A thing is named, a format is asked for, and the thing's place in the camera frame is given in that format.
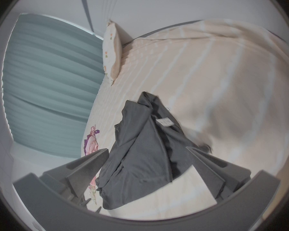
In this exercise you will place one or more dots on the bed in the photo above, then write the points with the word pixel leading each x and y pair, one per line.
pixel 219 80

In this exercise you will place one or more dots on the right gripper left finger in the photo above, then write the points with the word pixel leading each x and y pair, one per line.
pixel 84 174

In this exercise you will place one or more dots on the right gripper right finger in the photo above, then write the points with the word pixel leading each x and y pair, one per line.
pixel 212 172

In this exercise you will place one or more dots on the white printed pyjama garment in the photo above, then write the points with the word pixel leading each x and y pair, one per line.
pixel 92 194

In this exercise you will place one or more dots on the blue-green curtain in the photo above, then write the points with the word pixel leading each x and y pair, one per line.
pixel 50 80

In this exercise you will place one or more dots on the white printed pillow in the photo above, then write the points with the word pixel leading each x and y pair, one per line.
pixel 112 54

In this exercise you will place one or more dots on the black T-shirt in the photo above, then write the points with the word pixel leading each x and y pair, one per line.
pixel 139 153

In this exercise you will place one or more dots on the pink garment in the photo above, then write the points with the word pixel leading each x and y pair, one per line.
pixel 92 145

